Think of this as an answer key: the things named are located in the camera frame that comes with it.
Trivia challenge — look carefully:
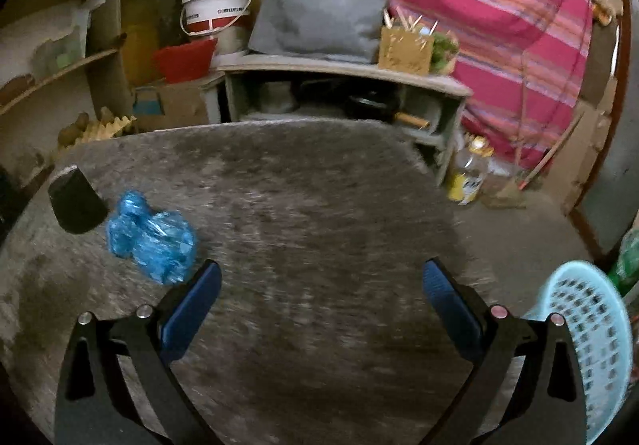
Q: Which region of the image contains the blue plastic bag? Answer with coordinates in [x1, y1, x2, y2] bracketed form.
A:
[106, 190, 197, 286]

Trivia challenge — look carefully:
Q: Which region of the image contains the light blue plastic basket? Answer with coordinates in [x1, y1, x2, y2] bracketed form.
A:
[525, 261, 633, 444]

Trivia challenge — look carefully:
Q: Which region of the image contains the grey metal door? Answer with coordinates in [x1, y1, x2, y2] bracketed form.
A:
[571, 0, 638, 260]

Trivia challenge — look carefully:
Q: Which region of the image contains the black upturned cup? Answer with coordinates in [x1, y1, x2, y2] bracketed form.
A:
[48, 165, 108, 234]

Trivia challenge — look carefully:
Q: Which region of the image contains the grey fuzzy table mat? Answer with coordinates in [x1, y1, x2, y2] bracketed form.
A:
[0, 118, 531, 445]

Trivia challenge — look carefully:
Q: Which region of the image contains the yellow oil bottle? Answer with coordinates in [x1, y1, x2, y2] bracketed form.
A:
[447, 135, 494, 206]

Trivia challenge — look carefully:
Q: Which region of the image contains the yellow egg tray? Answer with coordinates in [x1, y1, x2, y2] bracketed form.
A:
[58, 106, 137, 150]

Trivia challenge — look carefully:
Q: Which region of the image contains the cardboard box on floor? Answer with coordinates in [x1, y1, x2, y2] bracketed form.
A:
[132, 73, 225, 132]

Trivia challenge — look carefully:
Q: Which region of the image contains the grey low shelf table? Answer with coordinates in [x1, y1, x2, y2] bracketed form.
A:
[218, 54, 472, 184]

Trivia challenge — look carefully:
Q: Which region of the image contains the black frying pan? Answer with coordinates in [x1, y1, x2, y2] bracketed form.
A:
[343, 94, 430, 129]

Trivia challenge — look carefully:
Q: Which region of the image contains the red plastic basin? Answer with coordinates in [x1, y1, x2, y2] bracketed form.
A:
[153, 38, 216, 83]

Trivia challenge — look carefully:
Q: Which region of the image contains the green vegetables bunch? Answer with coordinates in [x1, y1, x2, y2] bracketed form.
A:
[430, 31, 459, 76]

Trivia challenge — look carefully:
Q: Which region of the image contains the wooden utensil box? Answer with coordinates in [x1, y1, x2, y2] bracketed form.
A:
[378, 9, 434, 76]

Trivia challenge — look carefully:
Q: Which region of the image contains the white plastic bucket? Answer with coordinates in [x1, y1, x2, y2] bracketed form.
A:
[180, 0, 254, 37]

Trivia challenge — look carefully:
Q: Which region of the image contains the grey fabric bag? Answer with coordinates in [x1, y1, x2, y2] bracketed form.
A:
[249, 0, 389, 64]

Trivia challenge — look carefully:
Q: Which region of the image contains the broom with wooden handle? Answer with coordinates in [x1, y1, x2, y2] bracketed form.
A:
[481, 50, 585, 211]

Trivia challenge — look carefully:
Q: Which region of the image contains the wooden wall shelf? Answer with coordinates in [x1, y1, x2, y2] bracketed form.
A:
[1, 0, 118, 189]

